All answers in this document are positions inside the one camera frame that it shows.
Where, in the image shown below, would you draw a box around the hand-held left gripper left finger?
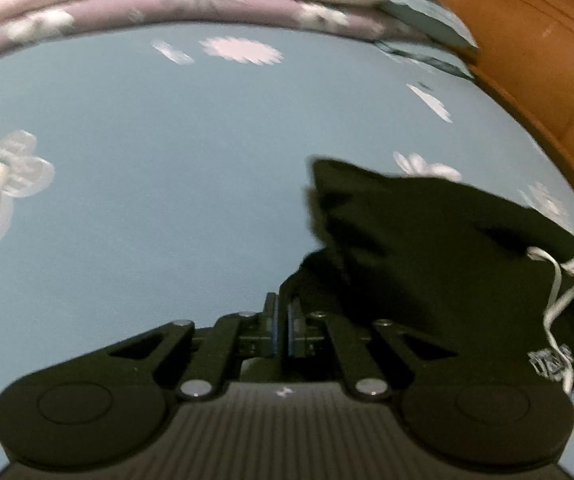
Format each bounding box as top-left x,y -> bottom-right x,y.
109,292 -> 281,402

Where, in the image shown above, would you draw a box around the blue pillow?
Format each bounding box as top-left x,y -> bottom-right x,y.
374,40 -> 476,81
379,0 -> 481,52

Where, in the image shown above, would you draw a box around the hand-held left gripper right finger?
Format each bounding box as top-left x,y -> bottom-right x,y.
287,297 -> 458,404

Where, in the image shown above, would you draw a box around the blue floral bed sheet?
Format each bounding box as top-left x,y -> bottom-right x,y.
0,24 -> 574,480

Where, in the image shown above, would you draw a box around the wooden headboard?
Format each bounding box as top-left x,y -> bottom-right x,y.
416,0 -> 574,242

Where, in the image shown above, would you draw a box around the black drawstring pants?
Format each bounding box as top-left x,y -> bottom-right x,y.
279,157 -> 574,395

